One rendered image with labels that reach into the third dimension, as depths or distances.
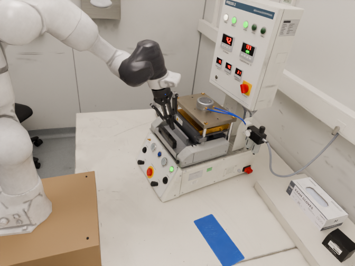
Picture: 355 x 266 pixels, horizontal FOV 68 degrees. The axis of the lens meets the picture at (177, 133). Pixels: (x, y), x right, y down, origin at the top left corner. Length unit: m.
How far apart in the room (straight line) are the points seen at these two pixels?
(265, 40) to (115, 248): 0.97
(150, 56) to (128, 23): 1.62
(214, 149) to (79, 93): 1.84
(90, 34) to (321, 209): 1.10
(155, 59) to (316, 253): 0.95
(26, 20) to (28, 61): 1.94
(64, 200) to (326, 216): 1.05
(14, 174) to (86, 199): 0.30
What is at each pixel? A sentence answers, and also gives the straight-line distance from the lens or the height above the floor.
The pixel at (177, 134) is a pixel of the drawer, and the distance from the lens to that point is 1.26.
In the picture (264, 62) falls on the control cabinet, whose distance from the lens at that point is 1.12.
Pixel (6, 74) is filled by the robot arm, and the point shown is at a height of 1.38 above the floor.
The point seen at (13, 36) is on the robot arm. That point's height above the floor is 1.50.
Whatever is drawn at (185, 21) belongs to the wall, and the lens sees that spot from 2.68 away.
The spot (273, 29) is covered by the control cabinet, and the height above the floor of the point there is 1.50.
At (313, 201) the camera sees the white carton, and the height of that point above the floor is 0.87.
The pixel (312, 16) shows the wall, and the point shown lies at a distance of 1.56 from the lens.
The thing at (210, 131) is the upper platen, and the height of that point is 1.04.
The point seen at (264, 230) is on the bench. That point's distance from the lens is 1.26.
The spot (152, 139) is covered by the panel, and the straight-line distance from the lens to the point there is 1.33.
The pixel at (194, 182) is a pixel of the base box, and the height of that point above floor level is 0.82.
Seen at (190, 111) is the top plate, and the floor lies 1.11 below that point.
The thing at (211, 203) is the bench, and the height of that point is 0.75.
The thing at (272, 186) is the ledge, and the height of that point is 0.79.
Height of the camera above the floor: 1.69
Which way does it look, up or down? 34 degrees down
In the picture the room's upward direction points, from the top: 7 degrees clockwise
